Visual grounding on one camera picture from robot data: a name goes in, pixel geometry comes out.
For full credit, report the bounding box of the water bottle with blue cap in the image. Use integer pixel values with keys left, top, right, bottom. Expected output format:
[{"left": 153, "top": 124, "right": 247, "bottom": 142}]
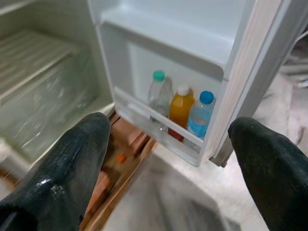
[{"left": 186, "top": 90, "right": 216, "bottom": 141}]

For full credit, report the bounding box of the white covered door compartment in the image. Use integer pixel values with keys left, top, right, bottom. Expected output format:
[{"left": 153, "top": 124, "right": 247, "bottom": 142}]
[{"left": 99, "top": 11, "right": 230, "bottom": 81}]

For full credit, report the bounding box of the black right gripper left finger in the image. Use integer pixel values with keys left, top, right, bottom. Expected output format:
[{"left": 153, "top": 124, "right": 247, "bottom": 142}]
[{"left": 0, "top": 112, "right": 111, "bottom": 231}]

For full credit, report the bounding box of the clear bottle with teal cap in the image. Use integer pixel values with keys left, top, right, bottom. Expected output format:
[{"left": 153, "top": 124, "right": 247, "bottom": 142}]
[{"left": 147, "top": 70, "right": 174, "bottom": 132}]

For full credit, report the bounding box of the ribbed white fridge shelf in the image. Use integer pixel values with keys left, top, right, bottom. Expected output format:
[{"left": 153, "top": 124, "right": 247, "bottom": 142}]
[{"left": 0, "top": 30, "right": 80, "bottom": 97}]

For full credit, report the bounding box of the clear crisper drawer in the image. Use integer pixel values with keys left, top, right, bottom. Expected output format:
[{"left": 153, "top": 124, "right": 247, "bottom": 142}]
[{"left": 0, "top": 55, "right": 97, "bottom": 162}]

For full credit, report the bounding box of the yellow sauce bottle white cap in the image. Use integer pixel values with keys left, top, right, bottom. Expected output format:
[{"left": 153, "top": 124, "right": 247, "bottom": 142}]
[{"left": 167, "top": 84, "right": 195, "bottom": 142}]

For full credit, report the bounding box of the white door shelf with rail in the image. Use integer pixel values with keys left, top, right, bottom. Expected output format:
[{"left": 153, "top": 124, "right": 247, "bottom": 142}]
[{"left": 113, "top": 86, "right": 205, "bottom": 168}]

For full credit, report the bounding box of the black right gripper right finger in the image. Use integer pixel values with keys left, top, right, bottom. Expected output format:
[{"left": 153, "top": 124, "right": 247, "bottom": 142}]
[{"left": 228, "top": 116, "right": 308, "bottom": 231}]

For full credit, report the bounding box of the wooden base under fridge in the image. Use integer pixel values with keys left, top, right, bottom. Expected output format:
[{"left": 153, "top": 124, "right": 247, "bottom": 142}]
[{"left": 79, "top": 108, "right": 158, "bottom": 231}]

